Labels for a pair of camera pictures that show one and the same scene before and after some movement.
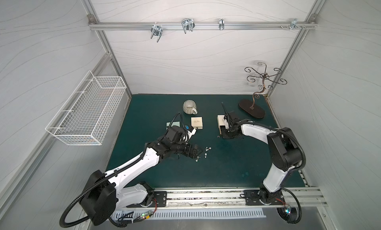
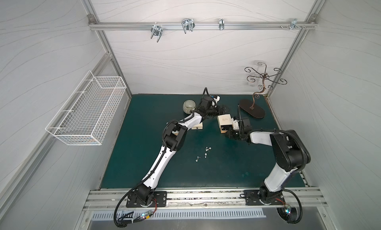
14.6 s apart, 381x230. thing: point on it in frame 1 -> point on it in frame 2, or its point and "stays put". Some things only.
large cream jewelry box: [222, 121] stays put
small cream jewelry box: [197, 122] stays put
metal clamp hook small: [222, 24] stays put
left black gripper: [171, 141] -> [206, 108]
